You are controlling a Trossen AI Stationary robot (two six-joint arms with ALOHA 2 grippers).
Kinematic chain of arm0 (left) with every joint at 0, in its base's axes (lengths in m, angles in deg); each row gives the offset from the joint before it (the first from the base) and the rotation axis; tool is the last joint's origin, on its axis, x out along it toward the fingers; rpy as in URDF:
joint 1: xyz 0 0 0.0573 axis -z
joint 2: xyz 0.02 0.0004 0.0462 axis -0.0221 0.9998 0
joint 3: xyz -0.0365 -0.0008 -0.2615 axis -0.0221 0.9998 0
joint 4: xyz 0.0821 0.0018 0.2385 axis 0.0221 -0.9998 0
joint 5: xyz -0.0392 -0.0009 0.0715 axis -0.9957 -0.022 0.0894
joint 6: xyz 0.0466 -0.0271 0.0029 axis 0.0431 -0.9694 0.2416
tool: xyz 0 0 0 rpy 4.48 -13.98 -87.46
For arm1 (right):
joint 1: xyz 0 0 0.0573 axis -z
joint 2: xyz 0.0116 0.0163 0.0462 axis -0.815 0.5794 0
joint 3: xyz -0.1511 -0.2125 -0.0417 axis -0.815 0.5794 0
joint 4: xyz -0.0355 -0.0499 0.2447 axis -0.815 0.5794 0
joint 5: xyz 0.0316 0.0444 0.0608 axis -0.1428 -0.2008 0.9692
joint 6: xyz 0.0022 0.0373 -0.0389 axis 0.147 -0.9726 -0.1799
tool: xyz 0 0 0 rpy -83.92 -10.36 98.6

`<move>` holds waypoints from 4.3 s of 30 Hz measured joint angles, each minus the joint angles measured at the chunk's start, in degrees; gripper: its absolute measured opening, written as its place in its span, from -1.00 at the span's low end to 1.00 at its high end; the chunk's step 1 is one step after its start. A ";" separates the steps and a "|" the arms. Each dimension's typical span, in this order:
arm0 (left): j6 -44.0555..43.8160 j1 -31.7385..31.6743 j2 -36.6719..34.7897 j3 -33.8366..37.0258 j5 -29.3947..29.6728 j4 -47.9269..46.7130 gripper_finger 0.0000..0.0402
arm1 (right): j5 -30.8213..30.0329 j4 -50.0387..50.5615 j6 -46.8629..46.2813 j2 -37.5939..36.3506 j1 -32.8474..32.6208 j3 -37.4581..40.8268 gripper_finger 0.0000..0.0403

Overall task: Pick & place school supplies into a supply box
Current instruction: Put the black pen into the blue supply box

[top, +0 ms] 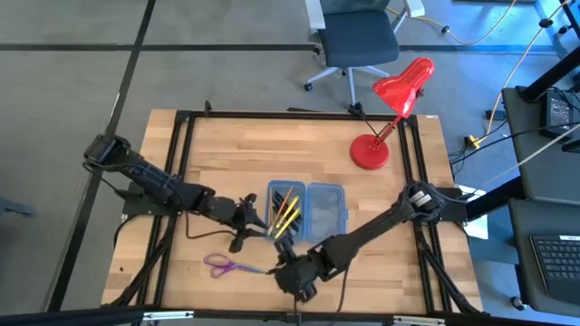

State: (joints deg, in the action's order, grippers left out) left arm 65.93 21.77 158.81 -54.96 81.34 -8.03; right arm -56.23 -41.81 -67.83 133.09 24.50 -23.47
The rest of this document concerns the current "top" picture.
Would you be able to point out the grey desk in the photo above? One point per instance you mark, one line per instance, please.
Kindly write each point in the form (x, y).
(544, 181)

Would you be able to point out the yellow pencil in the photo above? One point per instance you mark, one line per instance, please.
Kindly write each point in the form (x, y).
(288, 210)

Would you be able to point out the yellow plug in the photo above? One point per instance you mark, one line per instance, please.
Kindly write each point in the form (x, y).
(473, 142)

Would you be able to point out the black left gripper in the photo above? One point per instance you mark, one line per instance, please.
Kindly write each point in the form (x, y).
(231, 213)

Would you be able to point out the black keyboard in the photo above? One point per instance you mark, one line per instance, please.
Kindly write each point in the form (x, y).
(559, 267)

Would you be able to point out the black desk beam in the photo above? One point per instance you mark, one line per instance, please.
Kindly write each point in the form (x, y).
(496, 199)

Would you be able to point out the black aluminium table frame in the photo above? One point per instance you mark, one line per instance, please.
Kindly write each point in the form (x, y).
(408, 181)

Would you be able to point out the white paper sheet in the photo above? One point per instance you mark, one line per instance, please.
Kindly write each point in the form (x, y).
(476, 217)

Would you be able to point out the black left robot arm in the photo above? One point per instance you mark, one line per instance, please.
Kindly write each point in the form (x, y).
(154, 181)

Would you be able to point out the black power adapter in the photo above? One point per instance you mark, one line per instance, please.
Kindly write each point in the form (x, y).
(558, 113)

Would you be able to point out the orange pencil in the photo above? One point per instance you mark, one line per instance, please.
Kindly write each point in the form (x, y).
(282, 208)

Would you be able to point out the black pen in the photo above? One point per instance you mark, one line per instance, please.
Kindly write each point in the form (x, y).
(276, 201)

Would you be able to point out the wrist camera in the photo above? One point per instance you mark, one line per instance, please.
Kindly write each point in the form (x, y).
(306, 293)
(248, 198)

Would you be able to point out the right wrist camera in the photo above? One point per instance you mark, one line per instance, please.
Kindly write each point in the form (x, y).
(306, 293)

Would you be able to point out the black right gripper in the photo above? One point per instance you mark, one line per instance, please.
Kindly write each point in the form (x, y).
(296, 271)

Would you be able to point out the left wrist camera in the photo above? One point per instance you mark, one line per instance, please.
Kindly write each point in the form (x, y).
(248, 198)

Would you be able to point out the yellow BIC highlighter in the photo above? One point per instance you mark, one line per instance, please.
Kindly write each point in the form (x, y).
(287, 223)

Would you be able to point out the office chair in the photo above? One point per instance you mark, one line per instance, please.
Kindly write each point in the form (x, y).
(355, 36)

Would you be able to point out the red desk lamp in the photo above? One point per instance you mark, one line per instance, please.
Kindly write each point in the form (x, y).
(399, 90)

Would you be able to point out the black overhead mount bar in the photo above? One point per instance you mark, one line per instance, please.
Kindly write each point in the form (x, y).
(181, 315)

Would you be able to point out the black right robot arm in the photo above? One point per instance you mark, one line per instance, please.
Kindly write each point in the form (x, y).
(385, 226)

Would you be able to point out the blue plastic supply box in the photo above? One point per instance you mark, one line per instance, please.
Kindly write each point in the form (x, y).
(326, 213)

